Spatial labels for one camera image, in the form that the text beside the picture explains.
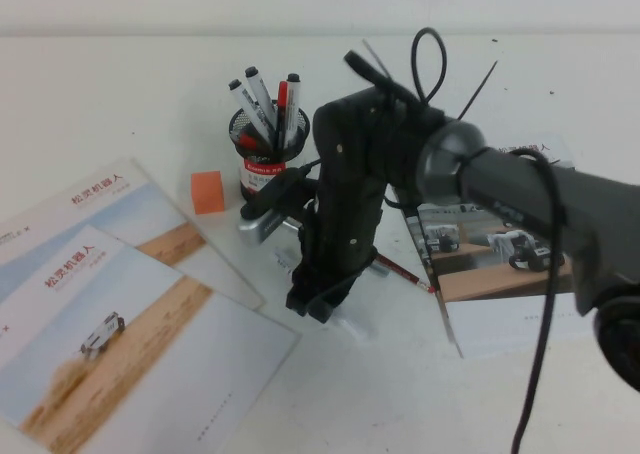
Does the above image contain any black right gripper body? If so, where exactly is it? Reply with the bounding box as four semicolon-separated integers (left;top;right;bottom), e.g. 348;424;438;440
298;87;399;295

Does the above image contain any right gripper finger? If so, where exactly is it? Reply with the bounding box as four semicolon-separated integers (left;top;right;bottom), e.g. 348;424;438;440
309;283;354;325
285;268;322;318

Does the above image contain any black mesh pen holder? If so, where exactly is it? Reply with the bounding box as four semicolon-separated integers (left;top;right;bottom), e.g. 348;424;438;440
228;104;314;210

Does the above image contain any red capped pen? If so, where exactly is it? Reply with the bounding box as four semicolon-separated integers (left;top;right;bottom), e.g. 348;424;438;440
273;80;290;148

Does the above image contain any classroom photo brochure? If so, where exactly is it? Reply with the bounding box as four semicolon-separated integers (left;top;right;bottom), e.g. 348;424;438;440
398;193;464;359
394;134;609;360

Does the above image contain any red wooden pencil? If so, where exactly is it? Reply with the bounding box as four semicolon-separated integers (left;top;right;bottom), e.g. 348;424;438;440
373;252;436;295

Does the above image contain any orange foam cube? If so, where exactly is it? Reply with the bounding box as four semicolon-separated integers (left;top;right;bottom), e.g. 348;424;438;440
190;170;227;216

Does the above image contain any grey zip tie tail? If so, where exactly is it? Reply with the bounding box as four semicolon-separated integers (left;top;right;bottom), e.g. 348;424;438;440
362;37;396;83

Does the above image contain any desert brochure with rover photo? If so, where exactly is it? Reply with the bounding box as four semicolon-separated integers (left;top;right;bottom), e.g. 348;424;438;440
0;223;303;454

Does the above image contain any black zip tie tail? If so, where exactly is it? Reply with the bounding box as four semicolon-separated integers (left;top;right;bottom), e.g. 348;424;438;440
458;60;500;121

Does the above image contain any desert brochure with faded cover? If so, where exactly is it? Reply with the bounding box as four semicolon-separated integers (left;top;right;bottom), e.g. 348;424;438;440
0;157;266;311

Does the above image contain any black camera cable connector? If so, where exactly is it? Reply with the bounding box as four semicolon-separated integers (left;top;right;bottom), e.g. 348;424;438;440
239;159;324;219

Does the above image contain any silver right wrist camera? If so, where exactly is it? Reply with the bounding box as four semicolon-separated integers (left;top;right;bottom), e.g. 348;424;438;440
237;206;304;246

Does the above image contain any long black arm cable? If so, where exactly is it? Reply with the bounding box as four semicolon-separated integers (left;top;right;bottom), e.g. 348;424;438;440
343;27;569;454

